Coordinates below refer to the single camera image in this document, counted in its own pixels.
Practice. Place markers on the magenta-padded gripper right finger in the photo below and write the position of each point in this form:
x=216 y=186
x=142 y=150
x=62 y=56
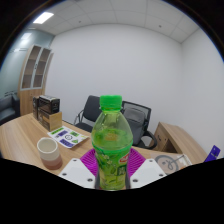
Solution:
x=148 y=172

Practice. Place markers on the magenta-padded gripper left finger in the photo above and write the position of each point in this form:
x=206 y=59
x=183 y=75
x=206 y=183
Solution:
x=77 y=173

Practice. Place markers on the green drink bottle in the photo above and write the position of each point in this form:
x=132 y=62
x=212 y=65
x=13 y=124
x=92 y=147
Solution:
x=111 y=143

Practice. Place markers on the white and brown cup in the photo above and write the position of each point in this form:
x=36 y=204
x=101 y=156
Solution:
x=49 y=155

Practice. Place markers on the printed sticker sheet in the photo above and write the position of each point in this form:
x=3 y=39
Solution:
x=68 y=136

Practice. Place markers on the wooden side desk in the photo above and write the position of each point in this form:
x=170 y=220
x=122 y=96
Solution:
x=180 y=138

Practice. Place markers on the grey backpack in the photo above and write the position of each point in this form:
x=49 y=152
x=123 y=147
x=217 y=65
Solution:
x=135 y=125

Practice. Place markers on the black mesh office chair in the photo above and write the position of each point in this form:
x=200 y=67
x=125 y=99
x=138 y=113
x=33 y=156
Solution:
x=146 y=116

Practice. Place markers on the brown cardboard box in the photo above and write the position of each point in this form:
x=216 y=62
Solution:
x=51 y=120

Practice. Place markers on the purple package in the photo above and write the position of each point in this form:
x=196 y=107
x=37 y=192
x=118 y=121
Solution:
x=213 y=154

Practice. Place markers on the dark brown carton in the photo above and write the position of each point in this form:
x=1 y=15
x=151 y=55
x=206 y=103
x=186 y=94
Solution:
x=35 y=108

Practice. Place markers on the wooden shelf cabinet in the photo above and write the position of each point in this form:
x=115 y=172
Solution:
x=28 y=100

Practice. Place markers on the black armchair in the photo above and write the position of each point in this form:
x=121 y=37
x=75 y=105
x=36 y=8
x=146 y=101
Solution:
x=7 y=110

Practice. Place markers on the ceiling light panel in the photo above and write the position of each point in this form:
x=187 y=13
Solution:
x=43 y=17

